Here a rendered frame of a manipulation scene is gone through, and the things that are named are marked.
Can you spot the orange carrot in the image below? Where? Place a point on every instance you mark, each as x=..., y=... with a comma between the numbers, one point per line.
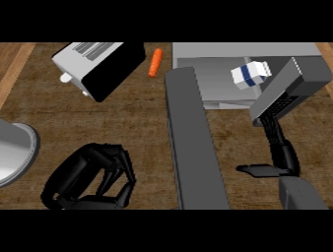
x=153, y=64

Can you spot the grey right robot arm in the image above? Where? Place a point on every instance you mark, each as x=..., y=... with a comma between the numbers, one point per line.
x=302, y=195

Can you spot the dark grey microwave door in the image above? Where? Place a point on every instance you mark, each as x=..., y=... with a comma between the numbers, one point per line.
x=195, y=141

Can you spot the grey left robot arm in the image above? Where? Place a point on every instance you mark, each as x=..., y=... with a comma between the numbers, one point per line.
x=1, y=152

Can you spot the white and black toaster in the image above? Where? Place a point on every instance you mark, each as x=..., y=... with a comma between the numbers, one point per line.
x=82, y=64

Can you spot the white blue-striped milk carton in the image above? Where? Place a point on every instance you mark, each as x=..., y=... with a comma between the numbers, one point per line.
x=248, y=75

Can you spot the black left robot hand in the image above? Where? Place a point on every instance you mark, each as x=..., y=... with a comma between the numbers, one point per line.
x=74, y=177

